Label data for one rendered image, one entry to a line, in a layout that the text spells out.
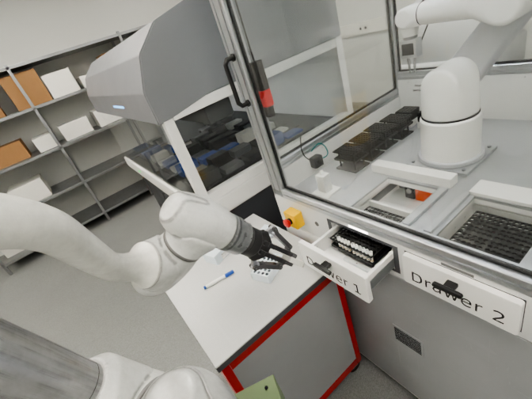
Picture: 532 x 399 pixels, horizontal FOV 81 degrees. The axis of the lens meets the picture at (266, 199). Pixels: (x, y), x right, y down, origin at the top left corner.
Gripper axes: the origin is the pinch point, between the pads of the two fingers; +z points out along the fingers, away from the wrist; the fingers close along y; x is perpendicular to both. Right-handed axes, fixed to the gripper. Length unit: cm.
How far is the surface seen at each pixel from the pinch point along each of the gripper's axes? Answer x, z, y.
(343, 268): -6.4, 14.5, 4.1
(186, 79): 79, -27, 47
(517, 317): -46, 25, 12
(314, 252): 5.9, 14.1, 4.6
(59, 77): 376, -63, 49
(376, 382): 4, 96, -39
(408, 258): -19.6, 21.6, 15.2
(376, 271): -12.7, 21.1, 8.0
